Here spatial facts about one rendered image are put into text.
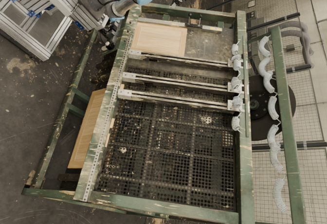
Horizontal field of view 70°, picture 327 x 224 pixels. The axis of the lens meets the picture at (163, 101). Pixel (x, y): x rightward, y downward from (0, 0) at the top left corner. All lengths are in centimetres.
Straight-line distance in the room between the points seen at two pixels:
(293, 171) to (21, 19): 283
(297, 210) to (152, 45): 198
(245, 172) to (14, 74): 231
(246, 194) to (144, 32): 186
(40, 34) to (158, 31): 122
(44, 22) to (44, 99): 81
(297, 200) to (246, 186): 49
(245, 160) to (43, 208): 198
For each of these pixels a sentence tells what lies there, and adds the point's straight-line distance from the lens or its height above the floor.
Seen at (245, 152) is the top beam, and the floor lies 187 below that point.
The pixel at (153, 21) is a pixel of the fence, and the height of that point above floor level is 105.
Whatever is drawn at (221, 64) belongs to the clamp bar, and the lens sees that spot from 244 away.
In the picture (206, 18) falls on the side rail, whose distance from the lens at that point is 298.
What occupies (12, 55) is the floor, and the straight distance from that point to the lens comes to 278.
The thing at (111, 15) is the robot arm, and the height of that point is 120.
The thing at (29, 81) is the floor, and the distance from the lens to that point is 278.
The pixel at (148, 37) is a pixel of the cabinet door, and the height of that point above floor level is 102.
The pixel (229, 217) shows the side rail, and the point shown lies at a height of 175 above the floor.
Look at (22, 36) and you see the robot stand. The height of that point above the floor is 22.
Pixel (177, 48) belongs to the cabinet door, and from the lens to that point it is 255.
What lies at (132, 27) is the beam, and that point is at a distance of 270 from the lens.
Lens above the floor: 239
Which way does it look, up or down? 32 degrees down
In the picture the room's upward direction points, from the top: 79 degrees clockwise
